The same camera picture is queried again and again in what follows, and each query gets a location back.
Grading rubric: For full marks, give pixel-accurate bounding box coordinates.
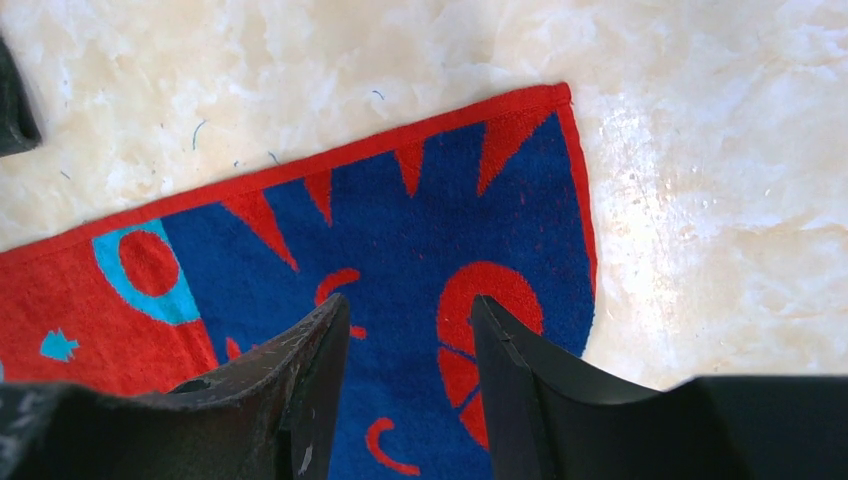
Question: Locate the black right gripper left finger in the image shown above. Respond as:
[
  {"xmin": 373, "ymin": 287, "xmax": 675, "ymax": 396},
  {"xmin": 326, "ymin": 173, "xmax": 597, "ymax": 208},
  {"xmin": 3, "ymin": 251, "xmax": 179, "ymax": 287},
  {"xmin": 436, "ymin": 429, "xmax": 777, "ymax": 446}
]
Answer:
[{"xmin": 1, "ymin": 294, "xmax": 350, "ymax": 479}]

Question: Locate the red blue cloth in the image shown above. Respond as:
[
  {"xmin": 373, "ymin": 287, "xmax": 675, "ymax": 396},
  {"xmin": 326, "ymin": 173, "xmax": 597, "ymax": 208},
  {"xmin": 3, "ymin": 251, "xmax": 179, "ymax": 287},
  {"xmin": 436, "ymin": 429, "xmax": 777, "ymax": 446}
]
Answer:
[{"xmin": 1, "ymin": 83, "xmax": 597, "ymax": 479}]

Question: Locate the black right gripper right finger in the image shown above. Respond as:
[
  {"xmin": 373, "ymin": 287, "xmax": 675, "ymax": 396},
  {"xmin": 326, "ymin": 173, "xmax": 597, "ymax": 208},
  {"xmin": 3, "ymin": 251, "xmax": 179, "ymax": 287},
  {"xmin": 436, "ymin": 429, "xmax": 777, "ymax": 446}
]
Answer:
[{"xmin": 471, "ymin": 296, "xmax": 847, "ymax": 479}]

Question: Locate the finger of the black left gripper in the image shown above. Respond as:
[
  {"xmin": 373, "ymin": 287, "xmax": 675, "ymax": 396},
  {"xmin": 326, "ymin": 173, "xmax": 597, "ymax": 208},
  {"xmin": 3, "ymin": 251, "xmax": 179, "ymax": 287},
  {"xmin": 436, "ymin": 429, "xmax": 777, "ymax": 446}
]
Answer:
[{"xmin": 0, "ymin": 40, "xmax": 41, "ymax": 157}]

